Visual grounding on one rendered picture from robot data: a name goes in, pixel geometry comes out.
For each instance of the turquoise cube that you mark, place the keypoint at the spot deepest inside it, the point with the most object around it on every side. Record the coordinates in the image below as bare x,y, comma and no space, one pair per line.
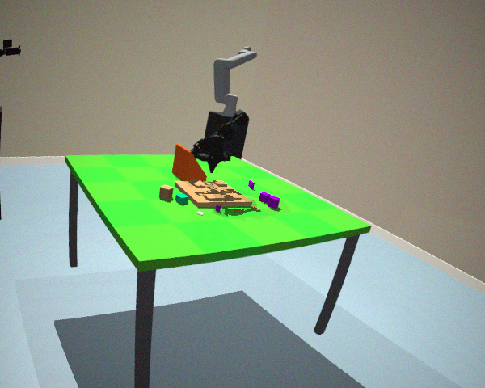
181,198

